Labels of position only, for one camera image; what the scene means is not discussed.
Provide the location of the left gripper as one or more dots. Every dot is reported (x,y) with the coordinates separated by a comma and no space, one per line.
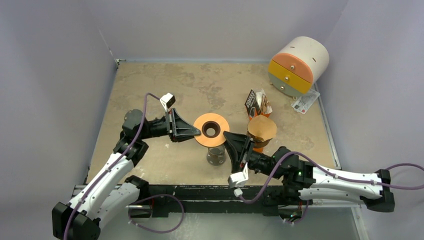
(181,130)

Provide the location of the light bamboo dripper stand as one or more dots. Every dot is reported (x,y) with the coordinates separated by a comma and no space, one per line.
(212,127)

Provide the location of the orange glass carafe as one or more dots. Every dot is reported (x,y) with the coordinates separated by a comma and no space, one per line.
(259,149)

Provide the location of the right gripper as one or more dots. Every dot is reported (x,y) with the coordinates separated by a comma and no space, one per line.
(247,152)

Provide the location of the paper leaflet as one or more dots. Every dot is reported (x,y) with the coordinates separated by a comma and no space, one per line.
(303,103)

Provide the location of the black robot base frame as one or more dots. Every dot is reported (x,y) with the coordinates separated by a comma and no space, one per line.
(158,201)

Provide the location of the round drawer organizer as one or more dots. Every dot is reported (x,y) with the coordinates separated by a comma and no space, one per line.
(298,65)

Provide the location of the coffee paper filter box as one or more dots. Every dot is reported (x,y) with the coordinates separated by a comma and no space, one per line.
(257,104)

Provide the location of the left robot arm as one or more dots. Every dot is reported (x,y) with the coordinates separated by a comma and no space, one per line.
(86,214)

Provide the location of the grey glass carafe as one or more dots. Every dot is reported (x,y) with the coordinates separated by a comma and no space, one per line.
(216,156)

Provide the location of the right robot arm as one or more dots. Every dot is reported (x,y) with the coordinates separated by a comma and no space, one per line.
(293,178)

